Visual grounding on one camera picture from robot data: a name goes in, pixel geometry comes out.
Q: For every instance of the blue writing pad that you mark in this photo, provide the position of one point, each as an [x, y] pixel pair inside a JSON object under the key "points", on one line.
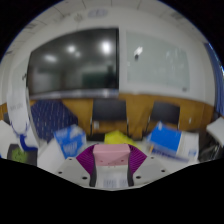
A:
{"points": [[166, 138]]}

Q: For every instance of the yellow box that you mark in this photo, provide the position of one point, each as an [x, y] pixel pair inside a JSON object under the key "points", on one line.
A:
{"points": [[116, 137]]}

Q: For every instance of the dark whiteboard eraser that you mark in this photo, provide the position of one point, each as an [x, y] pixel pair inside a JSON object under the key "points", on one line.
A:
{"points": [[136, 57]]}

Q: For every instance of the large dark wall screen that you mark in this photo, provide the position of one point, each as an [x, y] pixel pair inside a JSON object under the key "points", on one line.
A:
{"points": [[71, 61]]}

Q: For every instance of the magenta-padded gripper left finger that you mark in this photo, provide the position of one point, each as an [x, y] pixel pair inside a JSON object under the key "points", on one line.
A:
{"points": [[68, 168]]}

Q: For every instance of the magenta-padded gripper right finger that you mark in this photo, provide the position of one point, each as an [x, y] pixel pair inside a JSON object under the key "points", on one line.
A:
{"points": [[150, 166]]}

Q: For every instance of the glass whiteboard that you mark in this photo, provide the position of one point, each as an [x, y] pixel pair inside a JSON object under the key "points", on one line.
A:
{"points": [[156, 61]]}

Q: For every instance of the white side table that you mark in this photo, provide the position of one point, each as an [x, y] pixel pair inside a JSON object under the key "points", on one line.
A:
{"points": [[216, 130]]}

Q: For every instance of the black chair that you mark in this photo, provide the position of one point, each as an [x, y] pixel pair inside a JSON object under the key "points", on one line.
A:
{"points": [[165, 113], [109, 111]]}

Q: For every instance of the black pouch with green print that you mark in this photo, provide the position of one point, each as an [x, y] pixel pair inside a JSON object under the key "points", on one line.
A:
{"points": [[20, 155]]}

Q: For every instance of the blue tissue pack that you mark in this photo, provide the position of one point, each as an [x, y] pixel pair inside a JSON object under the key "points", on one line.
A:
{"points": [[70, 141]]}

